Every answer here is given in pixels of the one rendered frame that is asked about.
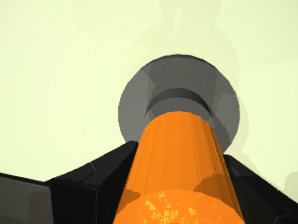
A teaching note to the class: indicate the orange knob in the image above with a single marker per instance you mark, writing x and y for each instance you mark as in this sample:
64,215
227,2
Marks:
178,176

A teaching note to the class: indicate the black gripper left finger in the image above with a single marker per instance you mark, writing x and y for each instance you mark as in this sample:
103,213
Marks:
89,194

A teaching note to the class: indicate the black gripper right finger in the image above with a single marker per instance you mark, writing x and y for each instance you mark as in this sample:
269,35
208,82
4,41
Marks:
260,202

